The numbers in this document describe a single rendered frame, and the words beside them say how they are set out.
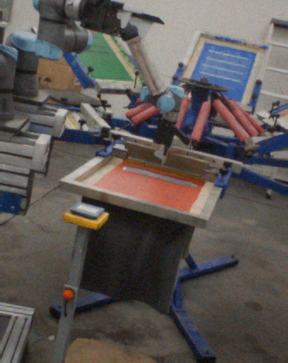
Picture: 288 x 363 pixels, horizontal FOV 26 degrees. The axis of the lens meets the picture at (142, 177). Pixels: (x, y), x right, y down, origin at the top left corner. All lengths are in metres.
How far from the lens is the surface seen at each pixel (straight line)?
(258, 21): 6.95
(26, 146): 2.03
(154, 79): 2.66
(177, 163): 2.92
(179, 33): 7.05
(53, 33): 1.76
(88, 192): 2.41
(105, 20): 1.68
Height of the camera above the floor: 1.72
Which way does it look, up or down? 16 degrees down
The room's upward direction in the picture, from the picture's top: 12 degrees clockwise
